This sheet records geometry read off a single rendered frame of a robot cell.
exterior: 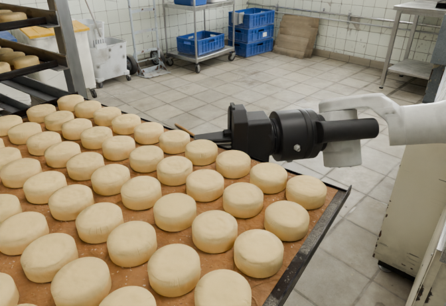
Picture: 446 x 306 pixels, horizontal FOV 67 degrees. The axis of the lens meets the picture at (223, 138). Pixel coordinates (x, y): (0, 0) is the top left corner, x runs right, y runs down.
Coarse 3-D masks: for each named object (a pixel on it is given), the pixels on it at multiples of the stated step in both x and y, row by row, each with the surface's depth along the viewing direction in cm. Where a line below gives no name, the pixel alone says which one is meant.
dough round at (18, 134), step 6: (18, 126) 58; (24, 126) 58; (30, 126) 58; (36, 126) 58; (12, 132) 56; (18, 132) 56; (24, 132) 56; (30, 132) 56; (36, 132) 57; (12, 138) 55; (18, 138) 55; (24, 138) 55; (18, 144) 56; (24, 144) 56
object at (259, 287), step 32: (128, 160) 52; (0, 192) 45; (64, 224) 39; (256, 224) 39; (0, 256) 35; (96, 256) 35; (224, 256) 35; (288, 256) 35; (32, 288) 32; (256, 288) 32
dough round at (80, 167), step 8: (88, 152) 50; (72, 160) 48; (80, 160) 48; (88, 160) 48; (96, 160) 48; (72, 168) 46; (80, 168) 46; (88, 168) 47; (96, 168) 47; (72, 176) 47; (80, 176) 46; (88, 176) 47
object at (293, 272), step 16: (16, 112) 65; (256, 160) 52; (336, 192) 45; (336, 208) 40; (320, 224) 39; (320, 240) 37; (304, 256) 35; (288, 272) 34; (288, 288) 30; (272, 304) 31
